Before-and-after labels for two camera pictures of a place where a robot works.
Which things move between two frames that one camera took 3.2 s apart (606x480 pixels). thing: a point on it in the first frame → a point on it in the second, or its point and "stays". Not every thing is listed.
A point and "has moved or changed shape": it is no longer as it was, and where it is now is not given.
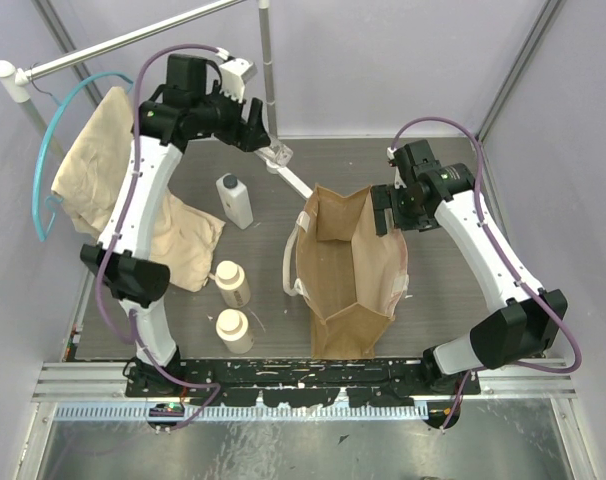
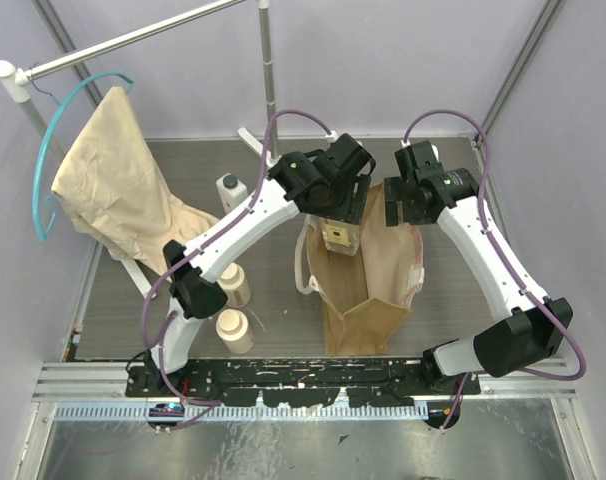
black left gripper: [242, 128] → [344, 213]
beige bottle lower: [232, 326] stays
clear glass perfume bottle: [276, 155] has moved or changed shape
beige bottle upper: [231, 279] stays
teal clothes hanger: [52, 200] stays
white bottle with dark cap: [236, 200] stays
